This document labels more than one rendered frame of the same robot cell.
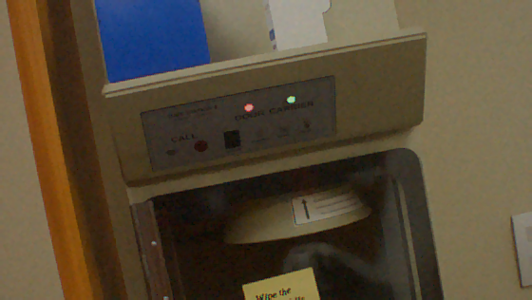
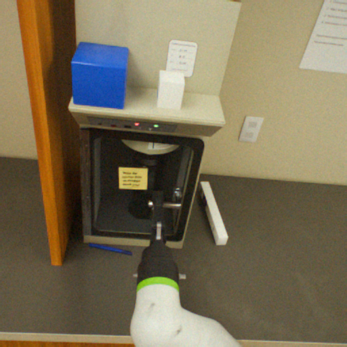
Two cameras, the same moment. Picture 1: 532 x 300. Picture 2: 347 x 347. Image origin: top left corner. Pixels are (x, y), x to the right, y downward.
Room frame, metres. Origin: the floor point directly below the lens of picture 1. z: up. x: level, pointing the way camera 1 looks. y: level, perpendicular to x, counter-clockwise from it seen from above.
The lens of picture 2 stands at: (0.37, -0.05, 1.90)
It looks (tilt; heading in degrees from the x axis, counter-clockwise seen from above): 40 degrees down; 357
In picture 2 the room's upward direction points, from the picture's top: 10 degrees clockwise
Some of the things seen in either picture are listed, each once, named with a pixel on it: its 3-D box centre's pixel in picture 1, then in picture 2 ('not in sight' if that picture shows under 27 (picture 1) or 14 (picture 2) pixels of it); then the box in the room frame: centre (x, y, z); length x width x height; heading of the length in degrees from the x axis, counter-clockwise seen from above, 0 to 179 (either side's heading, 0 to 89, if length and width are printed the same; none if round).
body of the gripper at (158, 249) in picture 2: not in sight; (157, 250); (0.91, -0.08, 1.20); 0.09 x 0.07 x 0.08; 5
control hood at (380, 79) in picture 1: (270, 105); (147, 120); (1.06, -0.01, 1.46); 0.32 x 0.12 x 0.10; 95
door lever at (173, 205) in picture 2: not in sight; (165, 200); (1.09, -0.08, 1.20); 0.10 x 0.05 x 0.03; 94
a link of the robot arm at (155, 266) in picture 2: not in sight; (159, 276); (0.84, -0.09, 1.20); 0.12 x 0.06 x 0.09; 95
